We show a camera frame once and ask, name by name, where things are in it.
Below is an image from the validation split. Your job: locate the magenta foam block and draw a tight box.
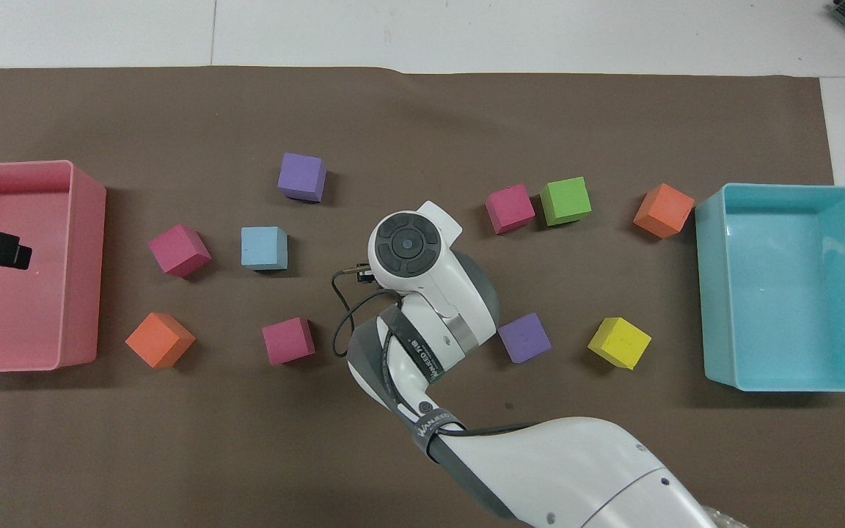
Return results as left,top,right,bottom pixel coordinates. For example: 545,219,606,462
261,317,316,366
148,223,213,279
485,183,536,235

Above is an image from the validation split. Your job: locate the purple foam block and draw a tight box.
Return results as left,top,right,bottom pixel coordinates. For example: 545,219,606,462
497,312,552,364
277,152,327,203

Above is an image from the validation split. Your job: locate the green foam block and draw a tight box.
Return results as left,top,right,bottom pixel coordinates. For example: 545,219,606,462
540,177,592,227

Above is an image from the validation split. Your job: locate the light blue foam block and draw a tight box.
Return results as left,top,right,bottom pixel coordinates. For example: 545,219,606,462
240,226,289,272

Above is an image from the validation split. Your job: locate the yellow foam block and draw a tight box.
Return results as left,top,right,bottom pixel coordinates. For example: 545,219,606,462
587,317,652,370

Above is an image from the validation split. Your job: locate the orange foam block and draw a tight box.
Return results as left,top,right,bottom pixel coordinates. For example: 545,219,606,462
125,312,197,370
632,183,695,240

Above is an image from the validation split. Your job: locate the cyan plastic bin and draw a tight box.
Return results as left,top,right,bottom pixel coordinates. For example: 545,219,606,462
695,183,845,392

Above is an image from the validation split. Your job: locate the pink plastic bin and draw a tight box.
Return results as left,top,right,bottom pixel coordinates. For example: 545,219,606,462
0,160,108,374

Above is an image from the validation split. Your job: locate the black cable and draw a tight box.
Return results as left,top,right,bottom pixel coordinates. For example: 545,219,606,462
332,265,396,359

